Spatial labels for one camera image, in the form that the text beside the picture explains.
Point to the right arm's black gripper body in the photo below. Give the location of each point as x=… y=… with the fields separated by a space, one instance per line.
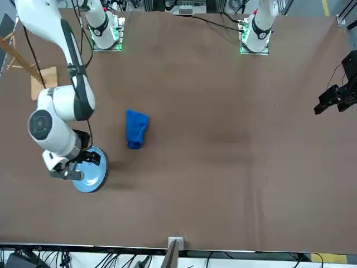
x=83 y=139

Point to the left arm's black gripper body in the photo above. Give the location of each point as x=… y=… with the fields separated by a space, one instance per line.
x=350 y=67

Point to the blue cloth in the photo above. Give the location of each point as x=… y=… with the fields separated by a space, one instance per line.
x=136 y=128

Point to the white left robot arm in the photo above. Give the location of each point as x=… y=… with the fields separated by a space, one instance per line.
x=259 y=28

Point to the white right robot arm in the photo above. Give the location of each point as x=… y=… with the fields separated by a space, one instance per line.
x=61 y=103

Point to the light blue plastic plate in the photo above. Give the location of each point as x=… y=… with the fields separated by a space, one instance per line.
x=94 y=176

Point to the wooden cup rack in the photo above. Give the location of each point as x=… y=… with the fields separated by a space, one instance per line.
x=48 y=81

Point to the black power supply box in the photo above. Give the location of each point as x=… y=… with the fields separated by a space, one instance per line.
x=25 y=259

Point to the grey power strip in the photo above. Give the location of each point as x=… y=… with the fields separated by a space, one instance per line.
x=186 y=10

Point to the aluminium corner bracket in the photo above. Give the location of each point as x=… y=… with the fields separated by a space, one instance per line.
x=340 y=20

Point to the aluminium frame post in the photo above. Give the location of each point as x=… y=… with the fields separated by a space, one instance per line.
x=174 y=251

